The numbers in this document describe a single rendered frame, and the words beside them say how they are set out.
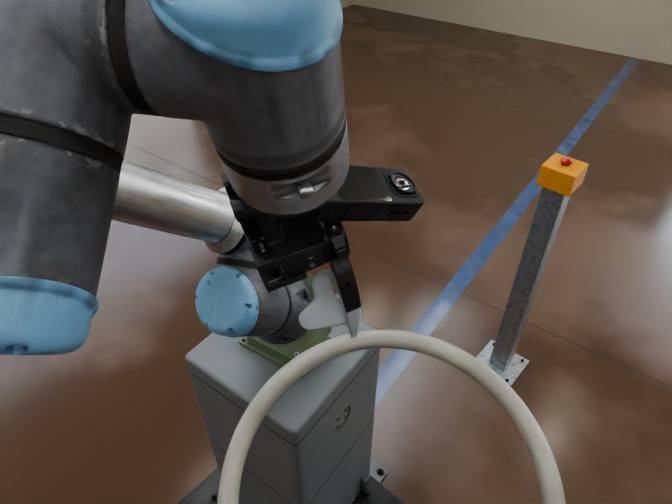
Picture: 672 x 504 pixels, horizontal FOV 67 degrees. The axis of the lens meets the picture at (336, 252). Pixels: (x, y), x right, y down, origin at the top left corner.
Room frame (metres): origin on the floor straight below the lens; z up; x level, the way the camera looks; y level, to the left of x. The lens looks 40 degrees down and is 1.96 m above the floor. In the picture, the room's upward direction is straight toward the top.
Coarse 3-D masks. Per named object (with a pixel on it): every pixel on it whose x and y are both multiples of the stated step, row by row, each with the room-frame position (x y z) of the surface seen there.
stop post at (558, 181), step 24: (552, 168) 1.49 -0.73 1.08; (576, 168) 1.49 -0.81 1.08; (552, 192) 1.49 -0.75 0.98; (552, 216) 1.47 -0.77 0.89; (528, 240) 1.51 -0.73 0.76; (552, 240) 1.50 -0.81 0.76; (528, 264) 1.49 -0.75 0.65; (528, 288) 1.47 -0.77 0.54; (504, 312) 1.51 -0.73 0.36; (528, 312) 1.51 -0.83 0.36; (504, 336) 1.49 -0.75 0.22; (480, 360) 1.53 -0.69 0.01; (504, 360) 1.47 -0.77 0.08
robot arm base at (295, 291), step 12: (288, 288) 0.89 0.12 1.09; (300, 288) 0.92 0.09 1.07; (300, 300) 0.88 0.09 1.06; (312, 300) 0.91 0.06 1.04; (288, 312) 0.84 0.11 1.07; (300, 312) 0.86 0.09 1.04; (288, 324) 0.83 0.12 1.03; (264, 336) 0.81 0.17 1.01; (276, 336) 0.83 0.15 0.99; (288, 336) 0.83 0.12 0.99; (300, 336) 0.85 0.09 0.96
